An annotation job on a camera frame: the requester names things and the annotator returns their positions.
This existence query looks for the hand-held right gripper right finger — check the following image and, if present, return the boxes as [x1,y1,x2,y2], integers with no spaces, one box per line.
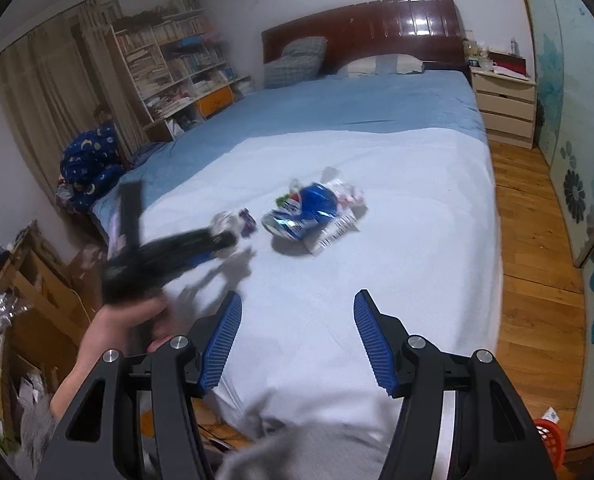
[353,288,558,480]

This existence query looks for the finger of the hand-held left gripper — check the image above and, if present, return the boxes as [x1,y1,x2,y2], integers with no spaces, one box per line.
[166,251,219,280]
[197,226,240,261]

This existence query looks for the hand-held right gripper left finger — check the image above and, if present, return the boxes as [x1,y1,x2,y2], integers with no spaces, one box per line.
[37,291,244,480]

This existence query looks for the small green red wrapper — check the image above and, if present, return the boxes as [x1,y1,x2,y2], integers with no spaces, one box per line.
[276,178,304,207]

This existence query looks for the blue snack bag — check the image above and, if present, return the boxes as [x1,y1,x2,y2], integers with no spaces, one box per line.
[262,182,347,242]

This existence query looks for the white printed wrapper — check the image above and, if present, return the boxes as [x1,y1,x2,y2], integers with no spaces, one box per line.
[304,209,361,256]

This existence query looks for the clear plastic wrapper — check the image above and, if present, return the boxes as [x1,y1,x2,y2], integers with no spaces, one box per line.
[322,166,366,212]

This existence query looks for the red plastic basket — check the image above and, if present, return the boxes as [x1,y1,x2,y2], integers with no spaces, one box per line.
[531,407,571,467]

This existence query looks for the person's left forearm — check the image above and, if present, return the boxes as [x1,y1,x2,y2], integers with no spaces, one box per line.
[21,342,108,461]

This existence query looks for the person's left hand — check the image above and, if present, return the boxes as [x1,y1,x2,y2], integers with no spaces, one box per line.
[78,296,176,362]

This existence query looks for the white bed sheet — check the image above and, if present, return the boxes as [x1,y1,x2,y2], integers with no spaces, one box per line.
[127,127,504,443]

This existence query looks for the cardboard box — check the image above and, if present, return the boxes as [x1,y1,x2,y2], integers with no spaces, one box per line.
[0,220,102,358]

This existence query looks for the moon printed blue cloth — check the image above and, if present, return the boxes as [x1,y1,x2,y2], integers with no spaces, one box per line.
[58,122,126,214]

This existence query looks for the purple blue cloth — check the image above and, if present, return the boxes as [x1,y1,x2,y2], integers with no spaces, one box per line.
[128,141,169,169]

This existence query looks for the person's grey garment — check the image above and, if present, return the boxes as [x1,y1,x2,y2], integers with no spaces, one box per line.
[216,417,394,480]

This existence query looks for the white bookshelf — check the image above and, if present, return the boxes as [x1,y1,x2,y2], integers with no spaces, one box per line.
[104,0,256,144]

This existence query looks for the blue blanket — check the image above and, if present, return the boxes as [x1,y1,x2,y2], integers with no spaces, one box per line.
[91,70,489,223]

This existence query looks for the beige curtain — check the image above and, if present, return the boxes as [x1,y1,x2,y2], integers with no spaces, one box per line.
[0,0,149,212]

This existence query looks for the grey checked pillow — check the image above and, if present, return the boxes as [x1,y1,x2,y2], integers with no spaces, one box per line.
[264,36,329,89]

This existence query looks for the rows of books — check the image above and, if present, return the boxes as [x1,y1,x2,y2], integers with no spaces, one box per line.
[114,0,239,112]

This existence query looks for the white and blue pillow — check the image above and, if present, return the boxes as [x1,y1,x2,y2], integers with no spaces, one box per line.
[336,53,426,77]

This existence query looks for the curtain rod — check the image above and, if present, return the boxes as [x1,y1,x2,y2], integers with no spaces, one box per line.
[0,0,185,75]

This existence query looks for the beige nightstand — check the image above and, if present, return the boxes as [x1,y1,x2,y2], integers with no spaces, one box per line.
[470,62,537,150]

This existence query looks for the dark wooden headboard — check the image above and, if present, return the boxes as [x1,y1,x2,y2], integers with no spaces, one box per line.
[261,0,471,79]

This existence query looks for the floral sliding wardrobe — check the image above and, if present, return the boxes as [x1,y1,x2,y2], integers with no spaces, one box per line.
[514,0,594,453]

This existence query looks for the red box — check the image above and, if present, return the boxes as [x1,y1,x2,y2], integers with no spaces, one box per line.
[487,50,528,79]

